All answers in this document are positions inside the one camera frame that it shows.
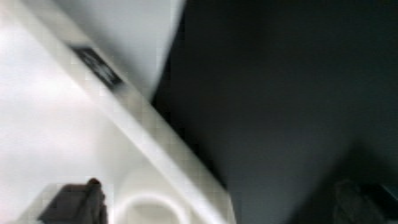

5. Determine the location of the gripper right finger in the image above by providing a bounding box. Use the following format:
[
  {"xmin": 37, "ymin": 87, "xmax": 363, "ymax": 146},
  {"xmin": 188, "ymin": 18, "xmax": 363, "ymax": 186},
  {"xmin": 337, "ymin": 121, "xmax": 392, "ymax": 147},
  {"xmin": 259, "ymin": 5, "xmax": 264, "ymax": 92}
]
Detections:
[{"xmin": 331, "ymin": 180, "xmax": 398, "ymax": 224}]

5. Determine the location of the white square tabletop part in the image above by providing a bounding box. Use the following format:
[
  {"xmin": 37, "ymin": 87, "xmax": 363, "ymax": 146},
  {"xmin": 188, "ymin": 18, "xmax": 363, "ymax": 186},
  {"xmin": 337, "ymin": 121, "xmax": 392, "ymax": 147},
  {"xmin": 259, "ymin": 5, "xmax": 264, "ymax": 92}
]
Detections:
[{"xmin": 0, "ymin": 0, "xmax": 236, "ymax": 224}]

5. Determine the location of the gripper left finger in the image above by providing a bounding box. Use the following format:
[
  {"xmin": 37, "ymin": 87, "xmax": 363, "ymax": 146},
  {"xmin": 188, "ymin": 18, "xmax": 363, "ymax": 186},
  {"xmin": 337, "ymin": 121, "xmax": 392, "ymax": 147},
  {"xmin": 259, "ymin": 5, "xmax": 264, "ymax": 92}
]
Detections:
[{"xmin": 37, "ymin": 178, "xmax": 108, "ymax": 224}]

